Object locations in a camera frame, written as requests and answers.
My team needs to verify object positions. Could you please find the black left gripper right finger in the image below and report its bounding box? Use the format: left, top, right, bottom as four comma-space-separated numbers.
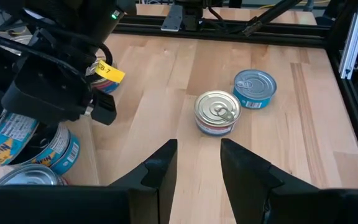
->
220, 138, 358, 224

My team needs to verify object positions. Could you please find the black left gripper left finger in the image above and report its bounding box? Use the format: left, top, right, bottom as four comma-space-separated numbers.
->
0, 139, 179, 224

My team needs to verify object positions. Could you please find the red label tuna can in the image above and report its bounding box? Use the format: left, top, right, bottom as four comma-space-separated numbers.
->
0, 164, 70, 187

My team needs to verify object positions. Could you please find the silver aluminium extrusion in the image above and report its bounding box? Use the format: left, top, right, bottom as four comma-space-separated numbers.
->
338, 2, 358, 80

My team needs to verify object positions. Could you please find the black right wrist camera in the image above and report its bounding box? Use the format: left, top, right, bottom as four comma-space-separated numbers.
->
89, 88, 118, 126

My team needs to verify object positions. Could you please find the yellow cable label tag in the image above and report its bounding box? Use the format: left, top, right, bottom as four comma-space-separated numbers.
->
94, 58, 126, 84

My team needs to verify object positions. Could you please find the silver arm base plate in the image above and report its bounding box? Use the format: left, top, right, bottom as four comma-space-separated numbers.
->
160, 3, 184, 33

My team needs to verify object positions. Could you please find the black aluminium table frame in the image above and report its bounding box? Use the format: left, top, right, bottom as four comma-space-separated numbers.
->
112, 0, 358, 190

